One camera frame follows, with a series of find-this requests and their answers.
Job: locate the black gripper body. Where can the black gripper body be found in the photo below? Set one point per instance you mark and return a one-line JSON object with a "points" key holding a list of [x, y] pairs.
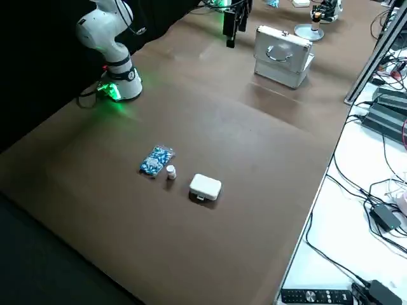
{"points": [[230, 22], [327, 9]]}

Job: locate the brown iodophor bottle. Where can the brown iodophor bottle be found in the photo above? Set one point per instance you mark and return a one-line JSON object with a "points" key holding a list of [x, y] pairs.
{"points": [[315, 23]]}

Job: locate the silver aluminium medical case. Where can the silver aluminium medical case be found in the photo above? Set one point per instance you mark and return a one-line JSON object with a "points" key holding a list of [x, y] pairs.
{"points": [[295, 54]]}

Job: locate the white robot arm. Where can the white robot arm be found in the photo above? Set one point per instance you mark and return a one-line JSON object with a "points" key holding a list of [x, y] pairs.
{"points": [[105, 28], [337, 8]]}

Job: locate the gray round plate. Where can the gray round plate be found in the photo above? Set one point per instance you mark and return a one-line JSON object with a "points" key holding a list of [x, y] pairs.
{"points": [[303, 31]]}

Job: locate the green lit circuit board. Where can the green lit circuit board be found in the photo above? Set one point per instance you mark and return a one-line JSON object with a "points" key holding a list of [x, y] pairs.
{"points": [[109, 90], [222, 2]]}

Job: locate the white plastic box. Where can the white plastic box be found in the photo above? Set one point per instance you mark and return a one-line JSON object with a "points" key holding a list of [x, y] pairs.
{"points": [[301, 3], [205, 187]]}

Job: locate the blue capsule bag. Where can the blue capsule bag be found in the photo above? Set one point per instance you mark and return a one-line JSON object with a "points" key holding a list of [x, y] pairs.
{"points": [[272, 3], [155, 160]]}

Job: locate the black power supply box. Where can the black power supply box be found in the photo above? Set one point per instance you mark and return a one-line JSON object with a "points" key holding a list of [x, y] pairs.
{"points": [[384, 122], [391, 97]]}

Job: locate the small white pill bottle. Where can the small white pill bottle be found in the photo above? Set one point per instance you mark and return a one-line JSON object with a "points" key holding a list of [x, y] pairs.
{"points": [[171, 173]]}

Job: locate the black power adapter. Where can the black power adapter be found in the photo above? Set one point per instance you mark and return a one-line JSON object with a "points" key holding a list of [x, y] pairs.
{"points": [[386, 217]]}

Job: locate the white side table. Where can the white side table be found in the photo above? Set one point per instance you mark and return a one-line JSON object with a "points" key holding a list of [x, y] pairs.
{"points": [[334, 238]]}

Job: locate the black remote control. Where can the black remote control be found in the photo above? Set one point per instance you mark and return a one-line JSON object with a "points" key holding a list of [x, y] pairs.
{"points": [[314, 296]]}

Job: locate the black device box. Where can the black device box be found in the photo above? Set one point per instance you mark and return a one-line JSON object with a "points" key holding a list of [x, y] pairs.
{"points": [[378, 294]]}

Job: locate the aluminium camera post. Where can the aluminium camera post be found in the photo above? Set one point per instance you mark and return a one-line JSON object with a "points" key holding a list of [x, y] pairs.
{"points": [[369, 63]]}

